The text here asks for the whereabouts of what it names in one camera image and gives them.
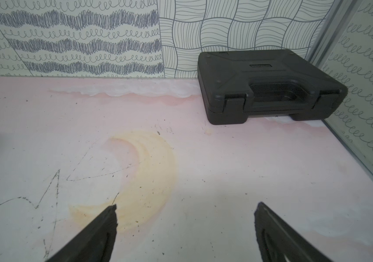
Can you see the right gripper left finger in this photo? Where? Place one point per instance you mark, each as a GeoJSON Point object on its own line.
{"type": "Point", "coordinates": [94, 243]}

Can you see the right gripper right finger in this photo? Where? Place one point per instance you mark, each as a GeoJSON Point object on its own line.
{"type": "Point", "coordinates": [278, 242]}

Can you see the black plastic tool case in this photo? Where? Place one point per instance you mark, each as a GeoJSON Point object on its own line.
{"type": "Point", "coordinates": [236, 85]}

